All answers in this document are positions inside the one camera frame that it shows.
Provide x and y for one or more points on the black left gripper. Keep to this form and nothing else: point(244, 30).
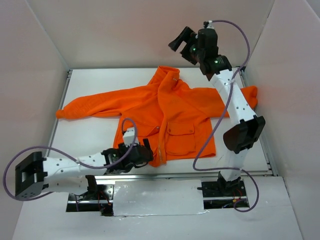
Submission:
point(144, 153)

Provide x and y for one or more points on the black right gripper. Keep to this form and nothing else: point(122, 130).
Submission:
point(186, 47)

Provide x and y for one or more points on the orange zip jacket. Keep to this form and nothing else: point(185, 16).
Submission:
point(175, 118)

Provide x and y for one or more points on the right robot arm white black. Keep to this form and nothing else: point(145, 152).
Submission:
point(246, 125)

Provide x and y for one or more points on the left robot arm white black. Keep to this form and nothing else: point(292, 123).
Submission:
point(37, 174)

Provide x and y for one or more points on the white cover board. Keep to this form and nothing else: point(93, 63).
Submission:
point(157, 198)

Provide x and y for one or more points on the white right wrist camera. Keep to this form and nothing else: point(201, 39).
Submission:
point(208, 24)

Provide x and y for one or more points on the aluminium table rail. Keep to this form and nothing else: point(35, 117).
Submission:
point(167, 176)

